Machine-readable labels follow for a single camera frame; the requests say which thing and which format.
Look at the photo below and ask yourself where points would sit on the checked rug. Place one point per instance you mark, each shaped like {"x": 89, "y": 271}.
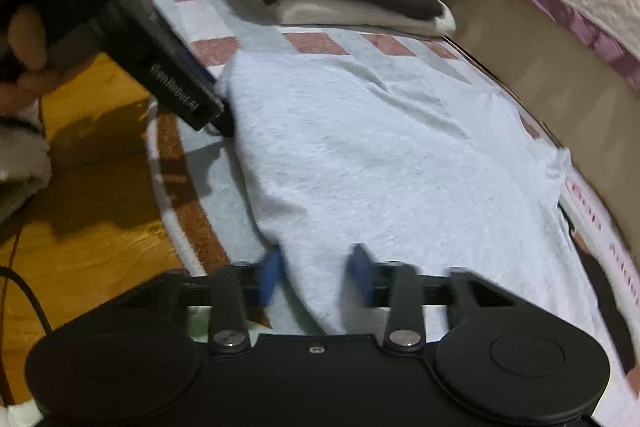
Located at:
{"x": 210, "y": 187}

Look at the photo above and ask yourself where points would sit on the beige bed base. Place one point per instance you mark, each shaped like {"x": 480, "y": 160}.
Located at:
{"x": 540, "y": 57}

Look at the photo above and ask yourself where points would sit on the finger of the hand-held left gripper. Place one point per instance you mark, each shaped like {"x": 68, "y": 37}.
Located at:
{"x": 197, "y": 67}

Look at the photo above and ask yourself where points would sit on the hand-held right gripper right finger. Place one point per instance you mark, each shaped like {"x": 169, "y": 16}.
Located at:
{"x": 360, "y": 274}

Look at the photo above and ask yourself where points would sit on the person's left hand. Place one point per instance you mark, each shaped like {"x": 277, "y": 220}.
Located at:
{"x": 27, "y": 42}

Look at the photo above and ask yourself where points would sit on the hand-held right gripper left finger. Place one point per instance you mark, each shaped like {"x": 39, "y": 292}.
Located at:
{"x": 270, "y": 277}

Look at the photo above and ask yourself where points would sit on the light blue garment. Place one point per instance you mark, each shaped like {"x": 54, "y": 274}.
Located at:
{"x": 390, "y": 167}

